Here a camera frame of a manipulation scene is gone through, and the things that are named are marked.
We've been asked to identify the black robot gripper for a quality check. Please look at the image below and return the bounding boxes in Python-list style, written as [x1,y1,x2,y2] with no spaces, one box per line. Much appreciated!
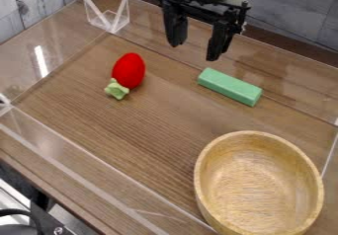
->
[160,0,251,61]

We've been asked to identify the red toy strawberry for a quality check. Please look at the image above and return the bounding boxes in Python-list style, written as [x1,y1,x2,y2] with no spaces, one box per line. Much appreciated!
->
[104,52,145,100]

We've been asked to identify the clear acrylic tray enclosure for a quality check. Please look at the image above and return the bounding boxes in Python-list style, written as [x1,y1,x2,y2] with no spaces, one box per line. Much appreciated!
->
[0,0,338,235]

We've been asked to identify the green rectangular block stick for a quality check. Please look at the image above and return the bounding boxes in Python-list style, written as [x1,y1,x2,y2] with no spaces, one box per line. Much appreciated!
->
[196,68,263,107]

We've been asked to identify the black clamp under table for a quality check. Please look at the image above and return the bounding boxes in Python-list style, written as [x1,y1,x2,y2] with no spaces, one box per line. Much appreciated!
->
[0,202,72,235]

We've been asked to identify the wooden brown bowl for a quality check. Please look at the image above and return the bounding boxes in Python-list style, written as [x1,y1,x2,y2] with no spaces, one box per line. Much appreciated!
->
[193,130,324,235]

